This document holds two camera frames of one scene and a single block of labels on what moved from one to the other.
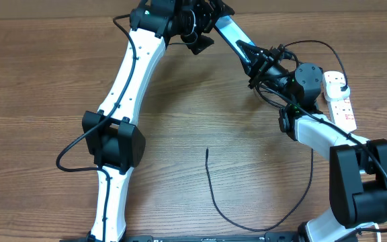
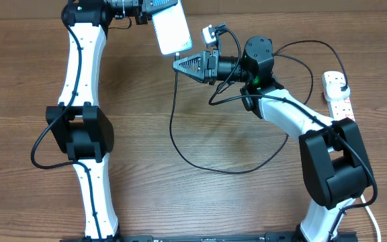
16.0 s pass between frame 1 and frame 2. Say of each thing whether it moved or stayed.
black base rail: stayed
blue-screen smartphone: moved
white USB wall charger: stayed
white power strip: stayed
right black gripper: moved
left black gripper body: moved
